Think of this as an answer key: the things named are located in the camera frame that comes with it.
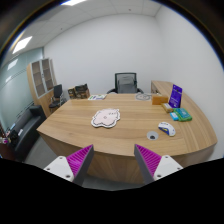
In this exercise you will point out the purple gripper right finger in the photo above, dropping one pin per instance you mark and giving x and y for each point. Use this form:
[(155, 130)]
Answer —
[(153, 166)]

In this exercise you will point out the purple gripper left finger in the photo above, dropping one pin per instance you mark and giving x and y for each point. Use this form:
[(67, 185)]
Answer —
[(73, 167)]

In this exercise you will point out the white blue computer mouse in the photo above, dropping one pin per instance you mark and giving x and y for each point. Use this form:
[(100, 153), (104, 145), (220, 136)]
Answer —
[(167, 128)]

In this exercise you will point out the wooden office desk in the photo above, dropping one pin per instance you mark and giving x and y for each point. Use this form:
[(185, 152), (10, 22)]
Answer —
[(69, 129)]

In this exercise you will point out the small blue box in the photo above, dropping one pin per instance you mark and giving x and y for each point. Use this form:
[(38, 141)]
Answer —
[(174, 116)]

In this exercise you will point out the green flat box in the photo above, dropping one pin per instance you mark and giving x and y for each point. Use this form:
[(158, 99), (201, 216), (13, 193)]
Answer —
[(182, 114)]

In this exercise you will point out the small yellow box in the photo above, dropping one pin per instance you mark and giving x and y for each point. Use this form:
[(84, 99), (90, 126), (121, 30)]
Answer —
[(167, 107)]

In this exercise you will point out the black leather sofa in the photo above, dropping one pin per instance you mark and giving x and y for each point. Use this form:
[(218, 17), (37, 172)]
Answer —
[(24, 134)]

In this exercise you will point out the orange cardboard box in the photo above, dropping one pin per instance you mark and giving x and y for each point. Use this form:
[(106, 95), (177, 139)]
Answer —
[(159, 99)]

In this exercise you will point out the black side chair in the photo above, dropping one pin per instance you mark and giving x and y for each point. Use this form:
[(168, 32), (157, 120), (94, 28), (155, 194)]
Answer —
[(58, 97)]

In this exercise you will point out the white green booklet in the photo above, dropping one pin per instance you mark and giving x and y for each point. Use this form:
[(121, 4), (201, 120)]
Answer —
[(97, 97)]

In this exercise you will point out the stacked boxes on floor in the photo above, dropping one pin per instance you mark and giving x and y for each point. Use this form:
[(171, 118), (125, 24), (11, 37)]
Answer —
[(79, 92)]

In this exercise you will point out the purple standing sign card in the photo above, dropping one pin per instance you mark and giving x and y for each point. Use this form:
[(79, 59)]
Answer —
[(175, 98)]

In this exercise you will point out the grey mesh office chair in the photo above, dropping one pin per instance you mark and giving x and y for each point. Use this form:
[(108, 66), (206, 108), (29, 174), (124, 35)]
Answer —
[(125, 82)]

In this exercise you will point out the wooden glass door cabinet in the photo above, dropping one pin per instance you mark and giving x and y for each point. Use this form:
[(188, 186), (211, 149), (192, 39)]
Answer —
[(41, 81)]

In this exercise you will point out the silver desk cable grommet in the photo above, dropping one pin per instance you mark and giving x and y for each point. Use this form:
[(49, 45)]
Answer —
[(152, 135)]

